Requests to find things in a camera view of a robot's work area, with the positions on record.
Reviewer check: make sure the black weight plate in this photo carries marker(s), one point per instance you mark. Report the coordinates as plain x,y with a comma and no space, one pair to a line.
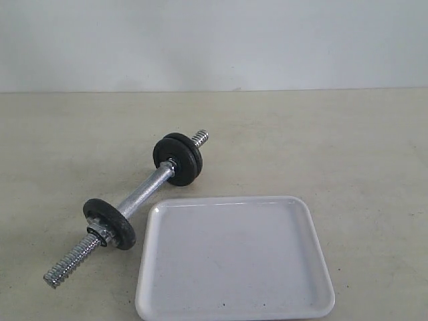
195,154

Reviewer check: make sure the chrome threaded dumbbell bar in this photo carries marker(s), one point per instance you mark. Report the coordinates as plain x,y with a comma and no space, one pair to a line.
63,269

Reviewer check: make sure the black plate far bar end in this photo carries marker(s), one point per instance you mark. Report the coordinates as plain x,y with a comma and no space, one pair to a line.
159,155

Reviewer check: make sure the black plate bar end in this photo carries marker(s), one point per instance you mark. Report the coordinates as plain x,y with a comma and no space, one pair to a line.
159,155
108,214

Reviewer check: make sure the white plastic tray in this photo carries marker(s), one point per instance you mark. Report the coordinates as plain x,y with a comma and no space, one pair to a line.
232,258

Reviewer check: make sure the black plate near bar end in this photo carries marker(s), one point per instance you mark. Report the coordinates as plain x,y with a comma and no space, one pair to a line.
108,214

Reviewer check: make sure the chrome spin lock collar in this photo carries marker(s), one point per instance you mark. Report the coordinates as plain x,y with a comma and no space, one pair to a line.
101,230

